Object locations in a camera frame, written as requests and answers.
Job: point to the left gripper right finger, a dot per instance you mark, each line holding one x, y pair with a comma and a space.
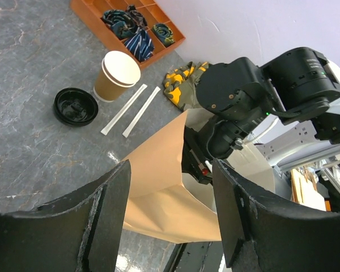
262, 231

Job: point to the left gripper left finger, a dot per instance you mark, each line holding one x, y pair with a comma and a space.
79, 231

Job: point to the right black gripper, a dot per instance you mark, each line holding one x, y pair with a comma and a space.
193, 159

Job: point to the brown paper bag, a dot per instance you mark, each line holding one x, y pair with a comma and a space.
164, 202

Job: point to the stack of paper cups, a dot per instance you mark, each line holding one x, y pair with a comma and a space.
118, 72

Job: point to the stack of black lids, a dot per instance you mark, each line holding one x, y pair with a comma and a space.
75, 107

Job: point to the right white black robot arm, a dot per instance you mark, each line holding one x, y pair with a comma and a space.
300, 87

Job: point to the lower wrapped straw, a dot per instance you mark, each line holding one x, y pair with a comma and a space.
130, 127

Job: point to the wrapped straw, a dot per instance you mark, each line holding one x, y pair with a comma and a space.
130, 127
123, 110

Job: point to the camouflage cloth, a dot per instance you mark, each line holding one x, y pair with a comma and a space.
180, 85

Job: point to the upper wrapped straw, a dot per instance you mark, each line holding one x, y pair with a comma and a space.
123, 110

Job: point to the rolled blue striped sock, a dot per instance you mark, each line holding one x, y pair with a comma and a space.
139, 44

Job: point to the rolled blue yellow sock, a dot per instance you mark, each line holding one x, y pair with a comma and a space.
164, 34

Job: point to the orange compartment tray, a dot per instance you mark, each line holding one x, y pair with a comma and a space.
139, 28

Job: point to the rolled brown sock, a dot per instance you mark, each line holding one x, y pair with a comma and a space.
137, 16

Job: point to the rolled sock top left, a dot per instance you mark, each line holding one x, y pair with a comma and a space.
119, 21

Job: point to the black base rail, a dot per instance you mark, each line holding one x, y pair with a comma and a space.
196, 257

